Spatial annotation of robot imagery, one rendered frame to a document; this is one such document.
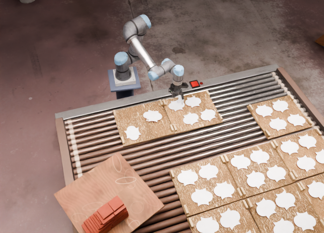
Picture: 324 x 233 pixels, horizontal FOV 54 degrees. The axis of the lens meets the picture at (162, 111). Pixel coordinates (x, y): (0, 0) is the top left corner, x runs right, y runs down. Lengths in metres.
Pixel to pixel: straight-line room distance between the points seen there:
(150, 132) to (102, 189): 0.61
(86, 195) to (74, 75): 2.40
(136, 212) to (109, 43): 3.08
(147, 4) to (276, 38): 2.10
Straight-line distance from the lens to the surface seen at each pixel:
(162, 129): 2.48
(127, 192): 2.11
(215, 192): 2.25
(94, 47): 4.64
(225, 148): 2.47
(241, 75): 3.02
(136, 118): 2.54
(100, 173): 2.19
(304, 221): 2.36
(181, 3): 5.52
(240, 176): 2.36
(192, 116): 2.56
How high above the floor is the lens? 2.96
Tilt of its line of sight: 51 degrees down
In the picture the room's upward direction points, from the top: 3 degrees clockwise
